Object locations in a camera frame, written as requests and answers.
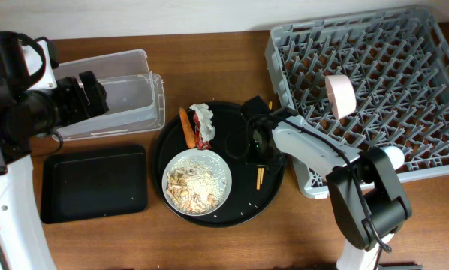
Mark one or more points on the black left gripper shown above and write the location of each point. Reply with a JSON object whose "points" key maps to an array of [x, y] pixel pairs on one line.
{"points": [[71, 85]]}

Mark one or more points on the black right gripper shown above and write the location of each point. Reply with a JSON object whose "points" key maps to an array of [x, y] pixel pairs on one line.
{"points": [[254, 160]]}

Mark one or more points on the white napkin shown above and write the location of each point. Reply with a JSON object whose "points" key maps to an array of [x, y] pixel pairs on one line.
{"points": [[204, 116]]}

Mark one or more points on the light blue cup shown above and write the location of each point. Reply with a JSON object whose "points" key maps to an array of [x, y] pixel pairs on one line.
{"points": [[395, 155]]}

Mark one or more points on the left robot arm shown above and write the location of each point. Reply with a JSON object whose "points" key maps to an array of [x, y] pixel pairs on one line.
{"points": [[33, 102]]}

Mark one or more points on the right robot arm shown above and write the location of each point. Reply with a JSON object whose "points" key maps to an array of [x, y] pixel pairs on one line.
{"points": [[368, 200]]}

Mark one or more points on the grey dishwasher rack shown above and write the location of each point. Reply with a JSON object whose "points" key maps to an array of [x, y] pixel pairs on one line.
{"points": [[398, 63]]}

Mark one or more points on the clear plastic bin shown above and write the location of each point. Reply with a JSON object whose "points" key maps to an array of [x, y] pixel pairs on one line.
{"points": [[135, 96]]}

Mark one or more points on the round black tray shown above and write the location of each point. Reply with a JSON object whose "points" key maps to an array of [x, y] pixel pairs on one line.
{"points": [[244, 202]]}

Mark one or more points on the red snack wrapper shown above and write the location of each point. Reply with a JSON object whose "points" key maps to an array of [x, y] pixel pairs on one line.
{"points": [[200, 144]]}

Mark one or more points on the grey plate with food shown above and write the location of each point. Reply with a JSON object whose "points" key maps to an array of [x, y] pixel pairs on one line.
{"points": [[196, 182]]}

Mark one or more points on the orange carrot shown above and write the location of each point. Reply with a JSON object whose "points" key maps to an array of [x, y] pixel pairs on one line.
{"points": [[187, 129]]}

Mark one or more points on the rectangular black tray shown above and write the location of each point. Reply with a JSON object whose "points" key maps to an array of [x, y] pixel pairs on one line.
{"points": [[94, 184]]}

